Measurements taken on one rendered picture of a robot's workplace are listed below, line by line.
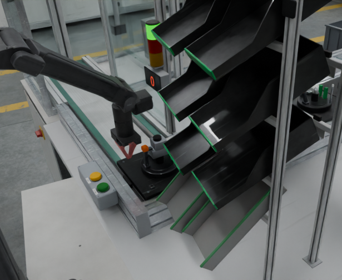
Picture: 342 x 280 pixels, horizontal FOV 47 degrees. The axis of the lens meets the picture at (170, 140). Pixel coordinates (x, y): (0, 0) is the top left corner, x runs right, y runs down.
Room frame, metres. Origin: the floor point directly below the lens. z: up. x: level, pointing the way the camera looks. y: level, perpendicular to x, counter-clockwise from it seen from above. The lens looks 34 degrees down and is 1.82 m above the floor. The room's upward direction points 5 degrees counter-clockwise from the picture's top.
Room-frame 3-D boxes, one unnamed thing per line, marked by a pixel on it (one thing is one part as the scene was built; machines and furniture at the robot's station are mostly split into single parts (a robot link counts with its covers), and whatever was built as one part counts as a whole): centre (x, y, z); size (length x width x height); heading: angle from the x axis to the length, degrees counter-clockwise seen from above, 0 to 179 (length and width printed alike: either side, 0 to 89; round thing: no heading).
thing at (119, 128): (1.07, 0.14, 1.17); 0.10 x 0.07 x 0.07; 28
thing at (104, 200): (1.09, 0.27, 0.93); 0.21 x 0.07 x 0.06; 27
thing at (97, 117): (1.39, 0.16, 0.91); 0.84 x 0.28 x 0.10; 27
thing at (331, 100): (1.45, -0.62, 1.01); 0.24 x 0.24 x 0.13; 27
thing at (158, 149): (1.12, 0.04, 1.06); 0.08 x 0.04 x 0.07; 114
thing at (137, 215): (1.29, 0.30, 0.91); 0.89 x 0.06 x 0.11; 27
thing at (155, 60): (1.34, 0.02, 1.28); 0.05 x 0.05 x 0.05
